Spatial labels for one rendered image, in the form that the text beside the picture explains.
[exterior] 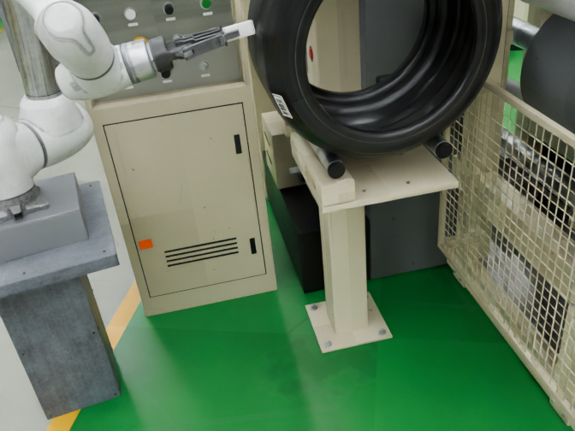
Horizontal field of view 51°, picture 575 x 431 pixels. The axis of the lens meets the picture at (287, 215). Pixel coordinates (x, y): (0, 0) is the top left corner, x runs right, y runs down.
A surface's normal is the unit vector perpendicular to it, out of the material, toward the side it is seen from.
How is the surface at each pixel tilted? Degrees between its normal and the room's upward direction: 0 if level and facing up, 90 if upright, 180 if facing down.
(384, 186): 0
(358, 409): 0
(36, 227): 90
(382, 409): 0
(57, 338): 90
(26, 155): 84
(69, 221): 90
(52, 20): 54
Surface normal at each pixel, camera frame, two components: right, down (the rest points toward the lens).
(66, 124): 0.83, 0.24
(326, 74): 0.21, 0.50
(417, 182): -0.09, -0.84
